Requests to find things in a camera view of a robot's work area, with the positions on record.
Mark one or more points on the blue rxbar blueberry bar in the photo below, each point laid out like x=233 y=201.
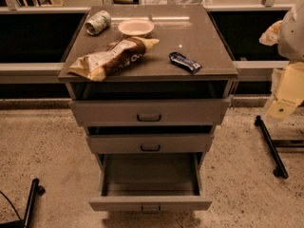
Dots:
x=179 y=60

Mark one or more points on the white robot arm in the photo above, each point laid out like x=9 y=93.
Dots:
x=290 y=43

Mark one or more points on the grey drawer cabinet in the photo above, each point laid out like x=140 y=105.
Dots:
x=186 y=29

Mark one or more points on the brown white chip bag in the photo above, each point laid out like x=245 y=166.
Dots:
x=96 y=66

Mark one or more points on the black stand leg left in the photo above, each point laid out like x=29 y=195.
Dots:
x=35 y=190

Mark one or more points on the black stand leg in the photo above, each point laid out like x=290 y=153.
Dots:
x=280 y=170
x=35 y=190

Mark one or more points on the green white soda can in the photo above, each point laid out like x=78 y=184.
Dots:
x=98 y=22

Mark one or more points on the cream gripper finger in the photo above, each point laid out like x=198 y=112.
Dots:
x=287 y=91
x=270 y=36

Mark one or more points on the grey open bottom drawer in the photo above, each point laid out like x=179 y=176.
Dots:
x=150 y=183

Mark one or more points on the black stand leg right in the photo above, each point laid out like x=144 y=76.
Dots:
x=280 y=170

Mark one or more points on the grey top drawer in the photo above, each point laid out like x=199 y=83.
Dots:
x=149 y=112

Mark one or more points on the white paper bowl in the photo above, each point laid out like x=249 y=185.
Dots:
x=136 y=27

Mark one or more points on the grey middle drawer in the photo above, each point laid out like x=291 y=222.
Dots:
x=149 y=143

